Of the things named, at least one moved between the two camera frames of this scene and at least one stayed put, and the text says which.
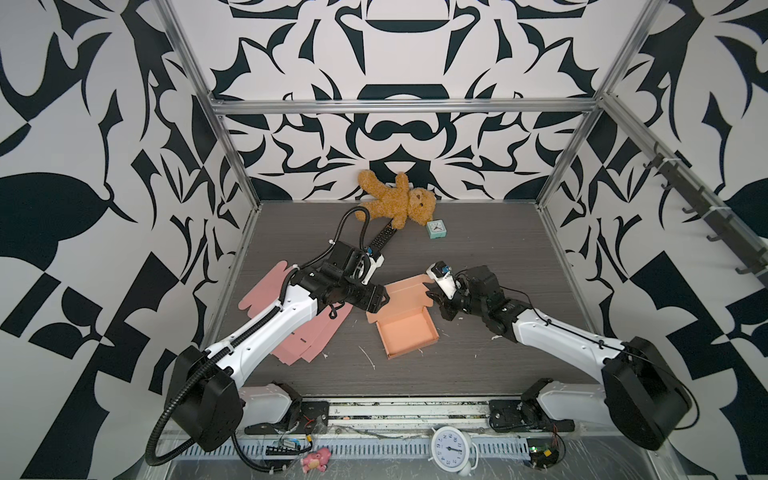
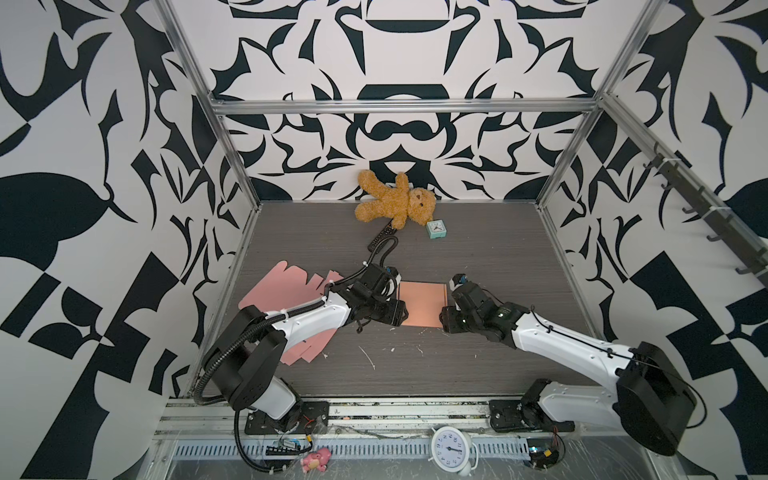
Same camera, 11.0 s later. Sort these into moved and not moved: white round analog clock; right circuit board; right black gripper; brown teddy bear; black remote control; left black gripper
Moved: right black gripper; left black gripper
Not moved: brown teddy bear; right circuit board; black remote control; white round analog clock
